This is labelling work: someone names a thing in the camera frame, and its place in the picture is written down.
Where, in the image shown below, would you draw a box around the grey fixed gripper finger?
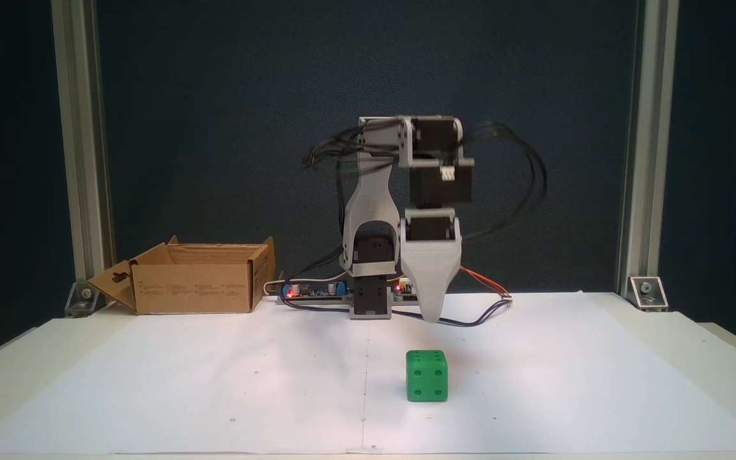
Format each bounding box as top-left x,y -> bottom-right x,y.
400,240 -> 463,323

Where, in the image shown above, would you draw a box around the green die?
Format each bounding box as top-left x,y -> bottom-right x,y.
405,349 -> 449,403

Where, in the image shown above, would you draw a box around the blue circuit board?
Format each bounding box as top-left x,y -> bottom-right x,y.
277,280 -> 353,306

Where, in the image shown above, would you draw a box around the open cardboard box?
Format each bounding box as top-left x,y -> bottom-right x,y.
87,236 -> 277,315

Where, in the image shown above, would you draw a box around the circuit board with coloured wires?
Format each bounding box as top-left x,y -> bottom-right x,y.
392,278 -> 421,306

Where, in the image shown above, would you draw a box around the red and orange wires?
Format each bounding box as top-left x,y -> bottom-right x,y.
459,265 -> 514,300

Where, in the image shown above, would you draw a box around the black twin cable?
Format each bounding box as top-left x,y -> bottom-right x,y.
280,295 -> 514,328

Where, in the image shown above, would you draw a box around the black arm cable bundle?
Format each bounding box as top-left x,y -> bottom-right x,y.
459,123 -> 548,243
303,125 -> 370,172

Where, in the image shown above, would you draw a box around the thin white cable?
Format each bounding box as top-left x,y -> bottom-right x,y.
264,275 -> 344,297

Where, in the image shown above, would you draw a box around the metal corner bracket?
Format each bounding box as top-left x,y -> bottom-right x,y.
628,276 -> 670,312
65,281 -> 113,318

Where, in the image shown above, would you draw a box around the aluminium frame post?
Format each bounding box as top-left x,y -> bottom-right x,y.
52,0 -> 117,302
616,0 -> 680,298

